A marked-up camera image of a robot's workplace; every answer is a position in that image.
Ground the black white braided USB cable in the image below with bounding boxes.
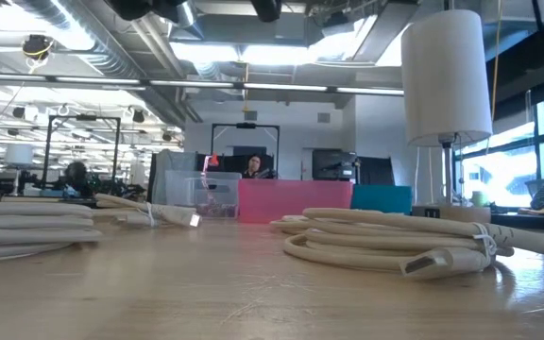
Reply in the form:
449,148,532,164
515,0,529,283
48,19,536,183
195,202,239,219

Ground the thick beige cable bundle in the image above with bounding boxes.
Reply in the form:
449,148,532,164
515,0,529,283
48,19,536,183
270,207,544,281

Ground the white cable bundle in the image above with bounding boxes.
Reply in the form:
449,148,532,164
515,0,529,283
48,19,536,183
0,201,104,264

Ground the person seated at desk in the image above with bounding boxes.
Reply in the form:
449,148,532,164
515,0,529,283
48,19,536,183
246,154,273,179

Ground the pink plastic bin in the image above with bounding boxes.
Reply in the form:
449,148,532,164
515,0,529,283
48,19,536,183
237,178,355,225

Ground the black monitor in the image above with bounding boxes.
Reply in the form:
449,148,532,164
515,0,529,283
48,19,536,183
312,148,359,183

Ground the ceiling light bar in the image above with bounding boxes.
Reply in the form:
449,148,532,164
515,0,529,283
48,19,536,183
0,73,404,95

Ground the clear plastic bin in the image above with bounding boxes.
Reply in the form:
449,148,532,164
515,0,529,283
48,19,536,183
164,169,243,220

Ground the grey panel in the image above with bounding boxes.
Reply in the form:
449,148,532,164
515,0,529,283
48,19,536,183
147,149,197,205

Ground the black screen panel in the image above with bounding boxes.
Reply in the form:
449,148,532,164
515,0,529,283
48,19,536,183
356,156,396,186

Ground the teal plastic bin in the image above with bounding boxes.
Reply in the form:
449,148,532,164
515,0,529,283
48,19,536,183
350,184,414,216

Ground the person seated facing away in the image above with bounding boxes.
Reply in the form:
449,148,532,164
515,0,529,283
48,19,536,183
63,161,89,190

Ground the table lamp with white shade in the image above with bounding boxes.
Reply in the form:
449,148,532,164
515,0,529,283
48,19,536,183
399,8,494,225

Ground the small white background lamp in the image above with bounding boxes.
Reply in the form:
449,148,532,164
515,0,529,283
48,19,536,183
5,143,35,166

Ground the black metal frame with camera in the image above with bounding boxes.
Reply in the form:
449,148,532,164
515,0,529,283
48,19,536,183
211,122,281,179

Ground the black metal frame stand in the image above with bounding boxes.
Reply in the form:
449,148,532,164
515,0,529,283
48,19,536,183
42,114,122,193

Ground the yellow hanging cable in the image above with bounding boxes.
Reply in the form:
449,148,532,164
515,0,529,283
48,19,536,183
490,0,504,125

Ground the black ceiling device yellow cable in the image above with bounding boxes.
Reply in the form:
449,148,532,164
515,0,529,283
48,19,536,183
21,34,55,61

